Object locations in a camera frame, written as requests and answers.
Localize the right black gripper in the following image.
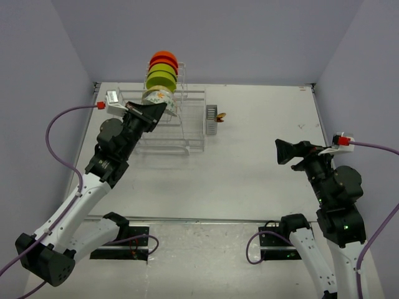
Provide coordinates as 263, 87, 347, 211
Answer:
275, 137, 339, 204

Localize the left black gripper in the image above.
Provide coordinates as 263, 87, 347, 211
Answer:
120, 100, 167, 159

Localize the white floral ceramic bowl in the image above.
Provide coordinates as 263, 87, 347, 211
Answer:
142, 89, 177, 116

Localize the yellow sun pattern bowl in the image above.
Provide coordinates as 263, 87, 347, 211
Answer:
143, 85, 171, 95

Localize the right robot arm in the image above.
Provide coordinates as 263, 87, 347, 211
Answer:
275, 135, 370, 298

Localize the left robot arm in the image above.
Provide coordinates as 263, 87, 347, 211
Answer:
15, 102, 166, 287

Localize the front lime green bowl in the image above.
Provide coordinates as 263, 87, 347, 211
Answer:
145, 70, 177, 92

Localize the lime green bowl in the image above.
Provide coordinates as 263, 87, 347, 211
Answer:
148, 63, 178, 77
145, 70, 177, 92

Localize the rear lime green bowl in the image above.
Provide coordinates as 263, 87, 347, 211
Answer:
148, 63, 178, 77

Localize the front orange bowl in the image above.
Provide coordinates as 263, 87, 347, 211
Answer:
150, 58, 178, 72

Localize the orange bowl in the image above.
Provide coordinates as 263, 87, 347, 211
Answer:
150, 50, 178, 67
150, 58, 178, 72

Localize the rear orange bowl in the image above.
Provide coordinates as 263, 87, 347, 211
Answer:
150, 50, 178, 67

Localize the grey cutlery holder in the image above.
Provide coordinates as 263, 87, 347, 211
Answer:
205, 105, 218, 135

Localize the small brown object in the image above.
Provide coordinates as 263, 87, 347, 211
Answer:
215, 113, 226, 123

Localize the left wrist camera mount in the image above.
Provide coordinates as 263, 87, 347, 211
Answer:
95, 90, 128, 117

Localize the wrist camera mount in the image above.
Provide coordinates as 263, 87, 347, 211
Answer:
95, 90, 128, 117
319, 132, 355, 156

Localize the white wire dish rack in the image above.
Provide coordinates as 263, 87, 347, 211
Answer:
117, 62, 206, 156

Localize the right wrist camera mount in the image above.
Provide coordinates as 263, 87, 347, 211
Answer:
319, 132, 355, 156

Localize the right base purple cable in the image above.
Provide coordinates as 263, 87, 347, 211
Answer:
246, 230, 294, 265

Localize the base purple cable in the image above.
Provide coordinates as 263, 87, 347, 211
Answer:
108, 234, 160, 259
246, 230, 294, 265

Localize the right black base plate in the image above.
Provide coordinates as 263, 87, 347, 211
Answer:
259, 234, 301, 261

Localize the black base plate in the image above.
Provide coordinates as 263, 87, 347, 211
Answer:
90, 237, 149, 262
259, 234, 301, 261

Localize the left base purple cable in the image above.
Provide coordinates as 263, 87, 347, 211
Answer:
108, 234, 160, 259

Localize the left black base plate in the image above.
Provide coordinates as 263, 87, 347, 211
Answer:
90, 237, 149, 262

